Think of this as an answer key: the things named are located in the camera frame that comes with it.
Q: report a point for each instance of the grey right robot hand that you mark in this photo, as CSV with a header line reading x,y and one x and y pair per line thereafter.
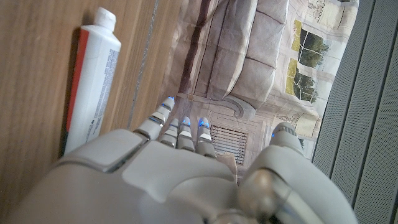
x,y
174,174

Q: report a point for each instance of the white toothpaste tube red stripe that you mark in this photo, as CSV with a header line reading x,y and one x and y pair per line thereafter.
x,y
93,77

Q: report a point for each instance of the printed living room backdrop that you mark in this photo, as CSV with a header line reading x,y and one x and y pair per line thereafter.
x,y
242,62

